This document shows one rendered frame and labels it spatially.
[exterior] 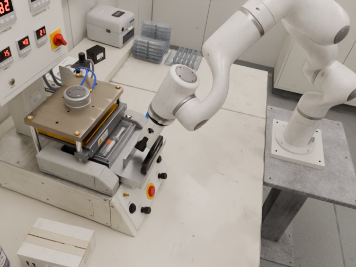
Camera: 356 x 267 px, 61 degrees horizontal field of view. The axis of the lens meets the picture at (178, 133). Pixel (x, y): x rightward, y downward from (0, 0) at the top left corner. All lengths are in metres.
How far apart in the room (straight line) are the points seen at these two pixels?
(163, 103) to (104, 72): 0.96
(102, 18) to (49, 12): 0.93
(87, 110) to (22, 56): 0.22
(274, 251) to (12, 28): 1.76
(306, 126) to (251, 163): 0.28
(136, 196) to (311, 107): 0.77
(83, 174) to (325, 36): 0.76
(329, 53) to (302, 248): 1.38
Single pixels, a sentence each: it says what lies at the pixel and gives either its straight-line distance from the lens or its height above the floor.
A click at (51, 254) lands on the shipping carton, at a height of 0.84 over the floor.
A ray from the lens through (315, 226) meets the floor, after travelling 2.31.
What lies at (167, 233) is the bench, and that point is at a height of 0.75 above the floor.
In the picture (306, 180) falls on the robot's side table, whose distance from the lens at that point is 1.43.
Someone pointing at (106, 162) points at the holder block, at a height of 0.99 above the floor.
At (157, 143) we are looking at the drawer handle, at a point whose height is 1.01.
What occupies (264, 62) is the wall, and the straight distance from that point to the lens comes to 3.56.
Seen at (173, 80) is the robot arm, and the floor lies 1.31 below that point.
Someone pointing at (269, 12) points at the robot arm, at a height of 1.46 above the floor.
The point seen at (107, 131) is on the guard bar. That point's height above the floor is 1.03.
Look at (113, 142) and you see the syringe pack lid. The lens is 1.00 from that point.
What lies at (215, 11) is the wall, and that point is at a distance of 3.38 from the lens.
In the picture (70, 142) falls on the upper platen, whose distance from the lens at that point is 0.97.
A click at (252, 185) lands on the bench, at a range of 1.30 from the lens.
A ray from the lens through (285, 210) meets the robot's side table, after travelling 1.83.
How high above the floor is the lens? 1.71
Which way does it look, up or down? 42 degrees down
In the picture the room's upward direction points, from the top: 9 degrees clockwise
